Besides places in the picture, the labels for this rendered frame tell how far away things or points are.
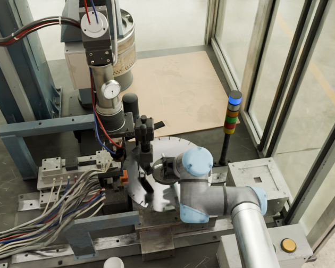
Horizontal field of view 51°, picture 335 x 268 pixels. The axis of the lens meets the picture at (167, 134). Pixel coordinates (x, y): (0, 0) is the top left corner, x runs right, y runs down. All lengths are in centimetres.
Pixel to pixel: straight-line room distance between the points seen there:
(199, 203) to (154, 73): 119
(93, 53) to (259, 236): 55
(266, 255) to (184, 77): 133
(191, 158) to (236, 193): 15
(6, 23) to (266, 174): 111
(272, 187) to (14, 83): 110
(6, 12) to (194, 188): 92
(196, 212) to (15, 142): 79
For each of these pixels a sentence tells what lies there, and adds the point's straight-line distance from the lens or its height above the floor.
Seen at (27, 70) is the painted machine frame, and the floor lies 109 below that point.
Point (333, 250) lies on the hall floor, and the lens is 237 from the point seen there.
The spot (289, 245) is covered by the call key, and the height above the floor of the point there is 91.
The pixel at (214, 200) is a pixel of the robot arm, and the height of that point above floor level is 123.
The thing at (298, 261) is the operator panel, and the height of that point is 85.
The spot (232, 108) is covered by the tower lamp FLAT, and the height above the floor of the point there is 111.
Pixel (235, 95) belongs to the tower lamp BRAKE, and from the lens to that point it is 126.
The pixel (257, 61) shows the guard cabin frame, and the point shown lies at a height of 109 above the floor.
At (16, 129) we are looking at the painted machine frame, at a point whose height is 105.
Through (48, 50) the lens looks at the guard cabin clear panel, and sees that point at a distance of 220.
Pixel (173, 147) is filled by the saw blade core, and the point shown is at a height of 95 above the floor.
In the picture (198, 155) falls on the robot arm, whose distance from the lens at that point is 89.
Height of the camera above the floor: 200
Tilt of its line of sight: 49 degrees down
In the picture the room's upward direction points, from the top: straight up
